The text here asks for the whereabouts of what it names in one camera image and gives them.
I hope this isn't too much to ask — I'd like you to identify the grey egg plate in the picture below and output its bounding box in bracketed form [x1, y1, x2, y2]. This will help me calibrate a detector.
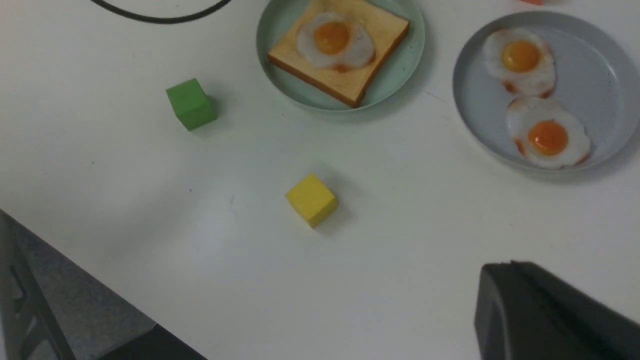
[452, 11, 639, 174]

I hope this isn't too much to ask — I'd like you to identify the green cube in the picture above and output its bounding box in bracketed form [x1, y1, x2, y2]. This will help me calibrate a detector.
[166, 78, 218, 132]

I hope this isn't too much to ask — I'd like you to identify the fried egg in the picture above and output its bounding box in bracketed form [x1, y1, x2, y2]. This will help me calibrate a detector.
[505, 96, 592, 170]
[482, 28, 556, 98]
[295, 12, 377, 72]

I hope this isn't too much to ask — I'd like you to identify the orange cube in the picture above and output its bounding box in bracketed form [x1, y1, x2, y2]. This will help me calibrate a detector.
[519, 0, 546, 6]

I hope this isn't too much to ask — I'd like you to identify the toast slice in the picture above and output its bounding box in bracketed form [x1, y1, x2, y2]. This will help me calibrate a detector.
[267, 0, 410, 109]

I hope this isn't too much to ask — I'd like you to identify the green centre plate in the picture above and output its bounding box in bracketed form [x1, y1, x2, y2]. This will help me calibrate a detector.
[255, 0, 426, 113]

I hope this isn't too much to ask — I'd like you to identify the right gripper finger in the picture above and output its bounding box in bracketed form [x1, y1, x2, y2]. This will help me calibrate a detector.
[474, 260, 640, 360]

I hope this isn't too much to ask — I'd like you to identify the yellow cube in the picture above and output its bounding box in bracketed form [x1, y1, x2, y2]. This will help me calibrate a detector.
[285, 173, 339, 228]

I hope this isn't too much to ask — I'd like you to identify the black cable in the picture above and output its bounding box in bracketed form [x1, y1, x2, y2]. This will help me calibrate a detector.
[89, 0, 234, 25]

